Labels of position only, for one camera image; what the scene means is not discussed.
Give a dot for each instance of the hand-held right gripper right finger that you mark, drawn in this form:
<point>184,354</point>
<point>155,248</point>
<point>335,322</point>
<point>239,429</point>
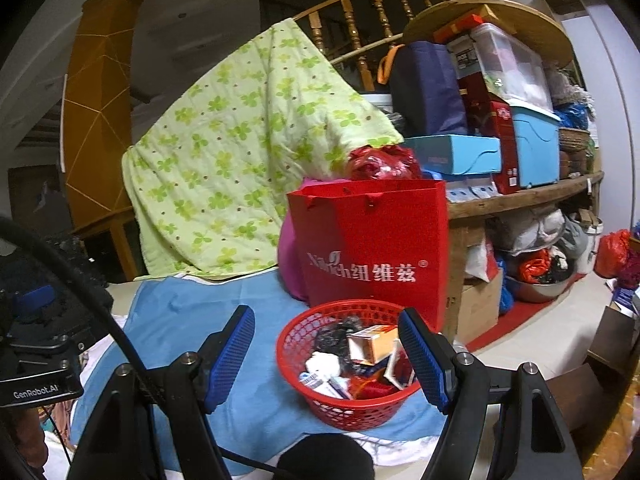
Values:
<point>425,360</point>

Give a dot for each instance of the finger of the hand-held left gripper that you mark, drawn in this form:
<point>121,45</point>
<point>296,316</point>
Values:
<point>32,300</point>

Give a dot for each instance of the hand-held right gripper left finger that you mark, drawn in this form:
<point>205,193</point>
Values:
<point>230,360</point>

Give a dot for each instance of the orange and white small box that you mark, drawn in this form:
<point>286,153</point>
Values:
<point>372,345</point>

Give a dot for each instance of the white tissue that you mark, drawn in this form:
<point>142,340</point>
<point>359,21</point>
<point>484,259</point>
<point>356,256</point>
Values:
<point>322,364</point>

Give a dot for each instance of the red plastic mesh basket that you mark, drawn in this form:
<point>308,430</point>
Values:
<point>350,415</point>

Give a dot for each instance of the dark grey plastic bag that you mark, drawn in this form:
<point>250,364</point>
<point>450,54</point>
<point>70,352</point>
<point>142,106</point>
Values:
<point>335,335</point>

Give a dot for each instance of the striped brown cloth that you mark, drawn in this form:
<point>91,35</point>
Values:
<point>57,422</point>

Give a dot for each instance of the pile of dark clothes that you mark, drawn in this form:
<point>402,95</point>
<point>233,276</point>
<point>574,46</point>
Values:
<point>85,270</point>

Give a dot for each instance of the blue towel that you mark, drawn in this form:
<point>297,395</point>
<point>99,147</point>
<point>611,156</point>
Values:
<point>175,310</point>

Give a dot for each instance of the brown cardboard box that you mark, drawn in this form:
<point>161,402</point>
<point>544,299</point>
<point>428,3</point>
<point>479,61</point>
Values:
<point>480,305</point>

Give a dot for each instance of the red floor mat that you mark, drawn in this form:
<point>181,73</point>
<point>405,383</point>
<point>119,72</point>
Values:
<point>515,320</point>

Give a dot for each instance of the dark framed picture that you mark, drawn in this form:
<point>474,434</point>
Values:
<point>40,200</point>

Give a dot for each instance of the magenta pillow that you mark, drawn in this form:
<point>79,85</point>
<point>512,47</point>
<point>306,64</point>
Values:
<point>292,260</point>

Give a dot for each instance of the metal basin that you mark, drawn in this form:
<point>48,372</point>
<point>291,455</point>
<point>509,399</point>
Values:
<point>540,290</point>

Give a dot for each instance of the red paper gift bag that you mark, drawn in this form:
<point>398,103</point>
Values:
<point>380,230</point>

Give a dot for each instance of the orange plastic bag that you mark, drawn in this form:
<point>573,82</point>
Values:
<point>532,266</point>

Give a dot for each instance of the white stuffed sack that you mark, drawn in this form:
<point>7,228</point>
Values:
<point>535,230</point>

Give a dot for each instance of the brown wooden cabinet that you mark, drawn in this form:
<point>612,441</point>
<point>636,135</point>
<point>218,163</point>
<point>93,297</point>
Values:
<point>600,400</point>

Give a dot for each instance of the rough wooden shelf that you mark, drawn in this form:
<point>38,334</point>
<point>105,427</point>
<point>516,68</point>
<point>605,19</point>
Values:
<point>525,197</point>

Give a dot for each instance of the wooden column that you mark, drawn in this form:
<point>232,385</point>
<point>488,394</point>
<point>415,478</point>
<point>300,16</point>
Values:
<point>97,110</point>

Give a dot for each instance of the red crumpled plastic bag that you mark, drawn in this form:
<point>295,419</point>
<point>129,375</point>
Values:
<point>380,162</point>

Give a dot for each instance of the white bucket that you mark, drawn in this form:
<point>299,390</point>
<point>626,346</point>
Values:
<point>589,240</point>

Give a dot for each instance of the light blue cardboard box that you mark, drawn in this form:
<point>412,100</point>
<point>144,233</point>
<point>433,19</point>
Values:
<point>450,155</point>

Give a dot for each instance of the green floral quilt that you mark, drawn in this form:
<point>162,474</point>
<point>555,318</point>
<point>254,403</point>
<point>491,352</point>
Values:
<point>240,150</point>

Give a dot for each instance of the tall red box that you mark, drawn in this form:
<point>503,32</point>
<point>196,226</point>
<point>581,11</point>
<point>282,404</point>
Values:
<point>505,150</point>

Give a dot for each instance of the blue plastic storage bin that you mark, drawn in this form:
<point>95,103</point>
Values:
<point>537,145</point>

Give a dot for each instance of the brown wicker basket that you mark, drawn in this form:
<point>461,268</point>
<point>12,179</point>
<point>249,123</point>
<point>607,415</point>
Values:
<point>574,152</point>

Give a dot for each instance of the dark red carton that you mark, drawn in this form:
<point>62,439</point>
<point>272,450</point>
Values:
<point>477,105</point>

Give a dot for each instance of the blue crumpled plastic bag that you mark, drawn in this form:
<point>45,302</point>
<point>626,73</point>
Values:
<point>572,116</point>

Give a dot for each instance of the clear plastic storage box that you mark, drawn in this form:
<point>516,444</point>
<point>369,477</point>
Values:
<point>510,65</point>

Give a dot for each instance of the flat orange box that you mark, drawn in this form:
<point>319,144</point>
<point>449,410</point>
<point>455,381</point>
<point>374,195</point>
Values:
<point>457,27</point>

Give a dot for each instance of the wooden stair railing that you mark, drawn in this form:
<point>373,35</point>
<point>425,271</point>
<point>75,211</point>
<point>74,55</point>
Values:
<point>350,20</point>

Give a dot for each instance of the round wooden tabletop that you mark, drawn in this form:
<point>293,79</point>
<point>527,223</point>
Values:
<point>530,25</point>

